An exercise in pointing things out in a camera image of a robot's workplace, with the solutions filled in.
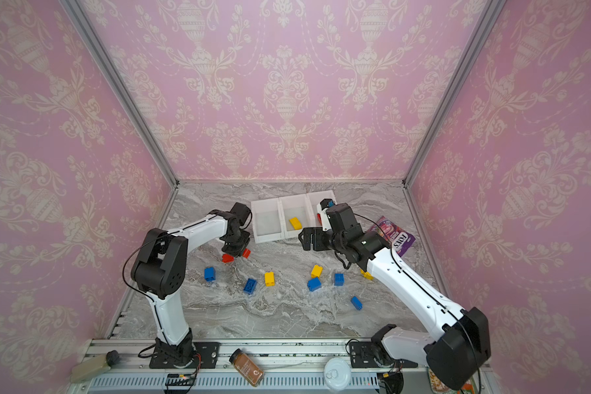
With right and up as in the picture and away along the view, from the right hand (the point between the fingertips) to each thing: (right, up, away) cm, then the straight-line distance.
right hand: (312, 234), depth 78 cm
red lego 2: (-32, -11, +17) cm, 38 cm away
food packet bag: (+34, -42, -9) cm, 55 cm away
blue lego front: (+15, -24, +5) cm, 29 cm away
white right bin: (+2, +12, +31) cm, 33 cm away
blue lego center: (+1, -19, +10) cm, 22 cm away
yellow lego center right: (+2, -15, +12) cm, 19 cm away
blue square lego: (+10, -17, +9) cm, 22 cm away
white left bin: (-18, +3, +28) cm, 34 cm away
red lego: (-25, -9, +19) cm, 33 cm away
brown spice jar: (-20, -36, -8) cm, 42 cm away
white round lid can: (+6, -37, -11) cm, 39 cm away
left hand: (-24, -7, +19) cm, 32 cm away
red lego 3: (+2, +6, -7) cm, 10 cm away
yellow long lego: (-6, +1, +26) cm, 27 cm away
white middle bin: (-5, +8, +32) cm, 34 cm away
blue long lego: (-22, -20, +10) cm, 31 cm away
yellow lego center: (-15, -17, +10) cm, 25 cm away
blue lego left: (-38, -17, +14) cm, 44 cm away
